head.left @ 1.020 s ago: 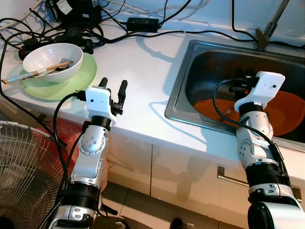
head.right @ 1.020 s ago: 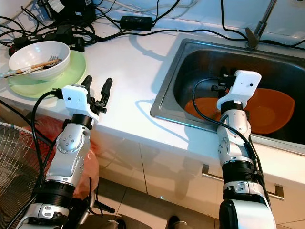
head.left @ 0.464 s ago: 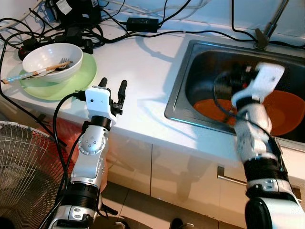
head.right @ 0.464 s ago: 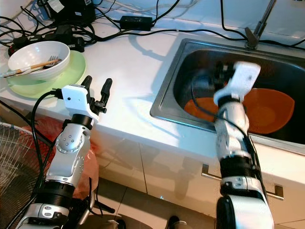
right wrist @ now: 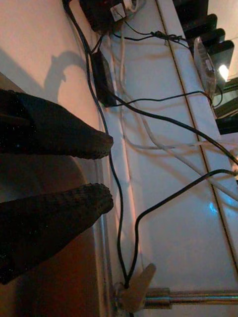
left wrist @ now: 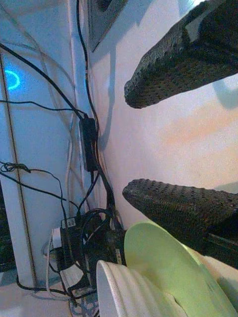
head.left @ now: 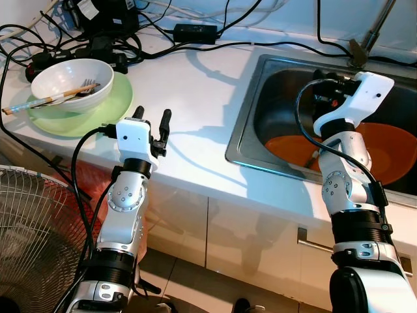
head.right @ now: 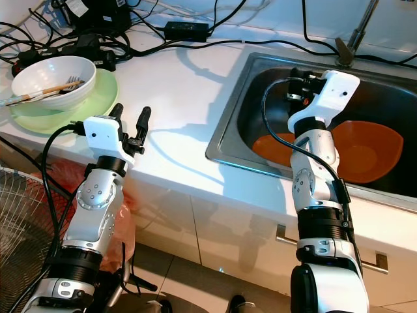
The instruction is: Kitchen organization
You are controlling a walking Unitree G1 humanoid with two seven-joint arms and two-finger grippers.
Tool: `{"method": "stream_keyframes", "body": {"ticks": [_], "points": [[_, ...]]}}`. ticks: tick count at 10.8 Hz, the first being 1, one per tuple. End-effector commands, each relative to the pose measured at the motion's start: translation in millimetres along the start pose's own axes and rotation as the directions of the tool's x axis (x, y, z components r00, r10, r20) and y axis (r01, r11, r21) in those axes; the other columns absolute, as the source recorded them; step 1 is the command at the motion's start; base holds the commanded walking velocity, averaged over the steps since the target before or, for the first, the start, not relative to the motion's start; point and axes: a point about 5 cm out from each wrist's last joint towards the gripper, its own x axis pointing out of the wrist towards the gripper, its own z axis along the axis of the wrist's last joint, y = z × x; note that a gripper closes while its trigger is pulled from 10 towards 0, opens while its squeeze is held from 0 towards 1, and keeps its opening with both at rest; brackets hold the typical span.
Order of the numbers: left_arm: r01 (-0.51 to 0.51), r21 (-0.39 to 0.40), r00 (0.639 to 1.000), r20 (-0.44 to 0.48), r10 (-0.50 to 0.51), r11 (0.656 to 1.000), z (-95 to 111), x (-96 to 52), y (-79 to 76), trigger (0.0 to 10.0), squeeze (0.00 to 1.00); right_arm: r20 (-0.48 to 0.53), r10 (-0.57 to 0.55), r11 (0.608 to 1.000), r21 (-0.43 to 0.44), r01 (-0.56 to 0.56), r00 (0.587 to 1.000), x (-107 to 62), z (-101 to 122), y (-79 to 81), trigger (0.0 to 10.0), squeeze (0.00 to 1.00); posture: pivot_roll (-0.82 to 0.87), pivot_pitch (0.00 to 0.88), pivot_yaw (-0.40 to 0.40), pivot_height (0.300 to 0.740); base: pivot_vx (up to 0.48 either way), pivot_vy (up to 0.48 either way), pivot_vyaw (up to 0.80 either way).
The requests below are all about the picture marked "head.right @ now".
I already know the orange plastic plate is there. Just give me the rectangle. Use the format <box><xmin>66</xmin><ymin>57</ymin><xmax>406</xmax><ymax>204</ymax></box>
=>
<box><xmin>250</xmin><ymin>132</ymin><xmax>302</xmax><ymax>168</ymax></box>

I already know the orange plastic bowl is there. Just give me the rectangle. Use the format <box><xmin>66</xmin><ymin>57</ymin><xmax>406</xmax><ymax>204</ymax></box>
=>
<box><xmin>330</xmin><ymin>119</ymin><xmax>404</xmax><ymax>185</ymax></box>

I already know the white kitchen cabinet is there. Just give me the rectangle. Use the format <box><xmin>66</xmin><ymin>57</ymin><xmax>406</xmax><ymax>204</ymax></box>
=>
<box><xmin>137</xmin><ymin>163</ymin><xmax>417</xmax><ymax>310</ymax></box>

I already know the light green plate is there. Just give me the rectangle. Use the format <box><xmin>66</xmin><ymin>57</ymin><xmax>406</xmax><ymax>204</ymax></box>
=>
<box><xmin>9</xmin><ymin>67</ymin><xmax>120</xmax><ymax>136</ymax></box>

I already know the silver fork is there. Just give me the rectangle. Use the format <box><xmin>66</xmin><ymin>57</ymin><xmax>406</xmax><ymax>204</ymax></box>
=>
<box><xmin>40</xmin><ymin>74</ymin><xmax>83</xmax><ymax>98</ymax></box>

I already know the stainless steel sink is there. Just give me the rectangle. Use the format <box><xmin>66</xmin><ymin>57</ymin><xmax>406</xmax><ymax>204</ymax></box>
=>
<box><xmin>203</xmin><ymin>52</ymin><xmax>417</xmax><ymax>211</ymax></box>

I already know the black power strip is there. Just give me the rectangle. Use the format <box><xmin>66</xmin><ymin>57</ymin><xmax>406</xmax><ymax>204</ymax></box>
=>
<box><xmin>62</xmin><ymin>36</ymin><xmax>119</xmax><ymax>71</ymax></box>

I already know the pale wooden chopstick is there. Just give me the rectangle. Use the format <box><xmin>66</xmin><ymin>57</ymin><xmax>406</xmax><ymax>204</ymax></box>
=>
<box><xmin>3</xmin><ymin>78</ymin><xmax>82</xmax><ymax>108</ymax></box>
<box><xmin>13</xmin><ymin>80</ymin><xmax>83</xmax><ymax>105</ymax></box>

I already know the white ceramic bowl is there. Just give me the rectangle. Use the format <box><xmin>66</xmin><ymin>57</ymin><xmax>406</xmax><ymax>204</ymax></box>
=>
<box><xmin>10</xmin><ymin>55</ymin><xmax>98</xmax><ymax>111</ymax></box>

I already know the black electronics box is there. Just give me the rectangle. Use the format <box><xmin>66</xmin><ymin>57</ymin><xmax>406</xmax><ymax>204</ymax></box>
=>
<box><xmin>65</xmin><ymin>0</ymin><xmax>132</xmax><ymax>35</ymax></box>

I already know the black power adapter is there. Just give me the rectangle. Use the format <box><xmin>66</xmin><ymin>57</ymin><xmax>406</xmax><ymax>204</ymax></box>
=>
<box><xmin>162</xmin><ymin>21</ymin><xmax>211</xmax><ymax>42</ymax></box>

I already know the grey standing fan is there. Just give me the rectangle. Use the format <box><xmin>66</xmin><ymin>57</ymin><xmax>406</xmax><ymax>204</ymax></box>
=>
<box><xmin>0</xmin><ymin>166</ymin><xmax>160</xmax><ymax>313</ymax></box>

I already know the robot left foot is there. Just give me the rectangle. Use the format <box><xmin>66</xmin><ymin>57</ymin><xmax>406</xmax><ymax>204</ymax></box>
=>
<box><xmin>136</xmin><ymin>297</ymin><xmax>175</xmax><ymax>313</ymax></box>

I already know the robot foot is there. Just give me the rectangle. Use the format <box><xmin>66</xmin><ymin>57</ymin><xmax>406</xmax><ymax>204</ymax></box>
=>
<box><xmin>227</xmin><ymin>294</ymin><xmax>263</xmax><ymax>313</ymax></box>
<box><xmin>136</xmin><ymin>297</ymin><xmax>175</xmax><ymax>313</ymax></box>

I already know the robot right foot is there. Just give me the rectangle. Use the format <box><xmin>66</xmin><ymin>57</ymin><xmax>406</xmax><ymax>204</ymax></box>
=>
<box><xmin>227</xmin><ymin>294</ymin><xmax>263</xmax><ymax>313</ymax></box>

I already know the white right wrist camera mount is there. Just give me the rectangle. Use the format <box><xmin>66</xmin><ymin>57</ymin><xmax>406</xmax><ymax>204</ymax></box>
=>
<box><xmin>287</xmin><ymin>68</ymin><xmax>362</xmax><ymax>136</ymax></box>

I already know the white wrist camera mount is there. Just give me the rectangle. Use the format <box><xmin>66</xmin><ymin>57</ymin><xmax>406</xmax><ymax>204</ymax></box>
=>
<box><xmin>287</xmin><ymin>68</ymin><xmax>362</xmax><ymax>136</ymax></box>
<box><xmin>83</xmin><ymin>113</ymin><xmax>135</xmax><ymax>172</ymax></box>

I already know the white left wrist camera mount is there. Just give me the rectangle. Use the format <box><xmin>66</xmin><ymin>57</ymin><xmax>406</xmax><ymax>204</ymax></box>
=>
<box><xmin>83</xmin><ymin>113</ymin><xmax>135</xmax><ymax>172</ymax></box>

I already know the black left wrist camera cable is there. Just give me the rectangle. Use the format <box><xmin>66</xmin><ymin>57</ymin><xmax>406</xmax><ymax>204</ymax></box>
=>
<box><xmin>38</xmin><ymin>122</ymin><xmax>91</xmax><ymax>281</ymax></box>

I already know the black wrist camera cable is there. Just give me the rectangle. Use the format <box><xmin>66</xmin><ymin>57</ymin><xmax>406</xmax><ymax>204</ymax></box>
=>
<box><xmin>260</xmin><ymin>76</ymin><xmax>354</xmax><ymax>211</ymax></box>
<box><xmin>38</xmin><ymin>122</ymin><xmax>91</xmax><ymax>281</ymax></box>

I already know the black hanging power cable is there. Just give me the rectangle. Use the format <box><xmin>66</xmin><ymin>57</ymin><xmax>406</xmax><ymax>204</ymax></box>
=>
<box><xmin>0</xmin><ymin>40</ymin><xmax>74</xmax><ymax>198</ymax></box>

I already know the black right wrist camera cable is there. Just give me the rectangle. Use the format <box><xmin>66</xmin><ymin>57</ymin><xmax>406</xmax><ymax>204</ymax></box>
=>
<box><xmin>260</xmin><ymin>76</ymin><xmax>354</xmax><ymax>211</ymax></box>

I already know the metal cabinet handle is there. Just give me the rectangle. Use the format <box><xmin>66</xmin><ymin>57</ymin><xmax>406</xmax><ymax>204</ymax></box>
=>
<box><xmin>274</xmin><ymin>222</ymin><xmax>390</xmax><ymax>275</ymax></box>

